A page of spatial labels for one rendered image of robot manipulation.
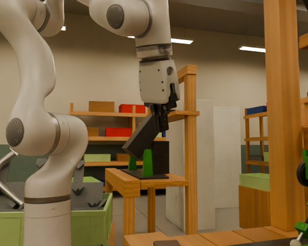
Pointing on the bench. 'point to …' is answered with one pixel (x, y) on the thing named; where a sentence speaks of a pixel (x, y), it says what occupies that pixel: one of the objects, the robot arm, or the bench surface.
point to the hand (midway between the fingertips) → (161, 123)
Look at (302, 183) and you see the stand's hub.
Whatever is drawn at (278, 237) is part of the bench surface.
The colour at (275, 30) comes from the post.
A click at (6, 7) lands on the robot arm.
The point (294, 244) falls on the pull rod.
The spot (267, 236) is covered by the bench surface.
